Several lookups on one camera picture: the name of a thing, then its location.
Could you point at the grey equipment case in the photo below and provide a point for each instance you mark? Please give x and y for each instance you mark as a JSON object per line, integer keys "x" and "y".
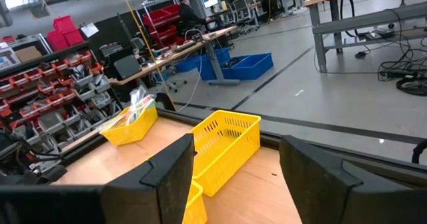
{"x": 127, "y": 67}

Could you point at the person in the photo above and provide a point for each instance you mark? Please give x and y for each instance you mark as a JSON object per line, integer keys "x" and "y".
{"x": 188, "y": 15}

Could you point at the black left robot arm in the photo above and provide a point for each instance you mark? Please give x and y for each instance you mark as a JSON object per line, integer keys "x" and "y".
{"x": 20, "y": 157}

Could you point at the red bin shelf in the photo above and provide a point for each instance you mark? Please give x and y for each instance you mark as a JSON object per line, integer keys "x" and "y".
{"x": 163, "y": 24}

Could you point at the grey metal workbench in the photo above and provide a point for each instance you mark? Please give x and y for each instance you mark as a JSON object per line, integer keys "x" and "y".
{"x": 367, "y": 17}

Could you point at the red plastic storage box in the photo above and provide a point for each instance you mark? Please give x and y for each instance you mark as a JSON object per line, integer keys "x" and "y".
{"x": 56, "y": 40}
{"x": 64, "y": 24}
{"x": 74, "y": 37}

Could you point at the lit computer monitor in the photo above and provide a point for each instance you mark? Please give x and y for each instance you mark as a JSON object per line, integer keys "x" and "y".
{"x": 210, "y": 0}

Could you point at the blue white toothbrush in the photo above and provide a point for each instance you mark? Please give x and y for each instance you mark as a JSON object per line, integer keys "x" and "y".
{"x": 134, "y": 116}

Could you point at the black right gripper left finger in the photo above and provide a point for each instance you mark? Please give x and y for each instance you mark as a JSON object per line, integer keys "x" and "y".
{"x": 160, "y": 190}

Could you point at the brown cardboard box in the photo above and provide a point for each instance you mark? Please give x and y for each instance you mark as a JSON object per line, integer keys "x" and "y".
{"x": 28, "y": 54}

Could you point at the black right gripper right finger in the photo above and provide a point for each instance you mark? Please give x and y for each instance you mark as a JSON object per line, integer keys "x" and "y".
{"x": 320, "y": 190}

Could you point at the grey office chair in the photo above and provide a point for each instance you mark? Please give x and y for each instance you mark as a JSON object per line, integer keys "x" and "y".
{"x": 243, "y": 12}

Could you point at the black parts bin rack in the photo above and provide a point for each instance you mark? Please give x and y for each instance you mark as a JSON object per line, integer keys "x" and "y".
{"x": 50, "y": 97}

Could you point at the wooden top grey desk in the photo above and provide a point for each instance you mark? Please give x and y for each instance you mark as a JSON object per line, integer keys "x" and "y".
{"x": 166, "y": 59}

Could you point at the yellow plastic basket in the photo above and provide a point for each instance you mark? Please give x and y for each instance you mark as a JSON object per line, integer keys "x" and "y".
{"x": 133, "y": 134}
{"x": 233, "y": 170}
{"x": 195, "y": 207}

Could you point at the blue plastic tote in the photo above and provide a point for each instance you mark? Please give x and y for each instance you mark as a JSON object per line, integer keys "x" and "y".
{"x": 208, "y": 67}
{"x": 253, "y": 67}

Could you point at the plastic toothbrush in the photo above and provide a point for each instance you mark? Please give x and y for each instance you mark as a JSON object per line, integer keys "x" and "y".
{"x": 113, "y": 124}

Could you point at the white paper sheet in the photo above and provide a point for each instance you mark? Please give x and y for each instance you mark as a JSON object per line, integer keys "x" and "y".
{"x": 89, "y": 30}

